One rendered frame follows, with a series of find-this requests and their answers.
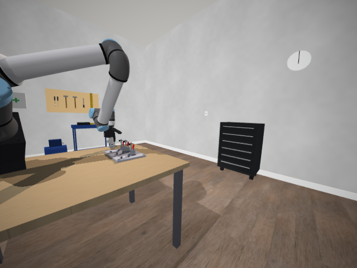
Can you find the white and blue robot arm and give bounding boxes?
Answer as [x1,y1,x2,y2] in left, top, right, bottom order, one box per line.
[0,39,129,142]

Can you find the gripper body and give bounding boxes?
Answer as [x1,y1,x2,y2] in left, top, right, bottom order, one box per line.
[104,126,115,138]

